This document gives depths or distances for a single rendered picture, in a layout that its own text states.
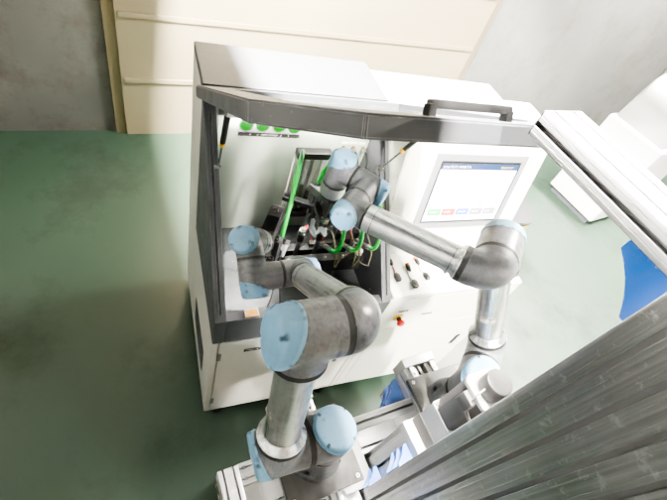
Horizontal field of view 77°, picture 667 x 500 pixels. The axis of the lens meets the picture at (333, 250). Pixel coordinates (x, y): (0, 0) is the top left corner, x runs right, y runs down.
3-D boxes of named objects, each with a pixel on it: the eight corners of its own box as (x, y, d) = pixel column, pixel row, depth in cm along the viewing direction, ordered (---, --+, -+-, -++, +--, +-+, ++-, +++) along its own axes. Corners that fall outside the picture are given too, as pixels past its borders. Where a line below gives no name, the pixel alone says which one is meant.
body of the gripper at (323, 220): (314, 231, 134) (324, 204, 126) (307, 212, 139) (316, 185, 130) (335, 230, 137) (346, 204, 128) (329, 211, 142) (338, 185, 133)
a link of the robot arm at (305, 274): (410, 297, 78) (311, 247, 121) (357, 305, 74) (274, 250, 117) (408, 354, 80) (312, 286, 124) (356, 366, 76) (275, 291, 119)
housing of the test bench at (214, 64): (192, 316, 248) (202, 83, 138) (187, 278, 263) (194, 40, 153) (397, 293, 302) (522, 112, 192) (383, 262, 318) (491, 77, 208)
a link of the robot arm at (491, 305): (459, 372, 140) (471, 239, 107) (470, 339, 149) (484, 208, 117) (496, 385, 134) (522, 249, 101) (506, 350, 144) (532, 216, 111)
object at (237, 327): (222, 342, 159) (226, 321, 147) (221, 332, 161) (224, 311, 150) (369, 321, 183) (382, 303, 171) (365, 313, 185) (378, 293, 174)
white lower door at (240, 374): (208, 409, 208) (218, 345, 158) (208, 405, 209) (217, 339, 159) (330, 385, 233) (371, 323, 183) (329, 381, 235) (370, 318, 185)
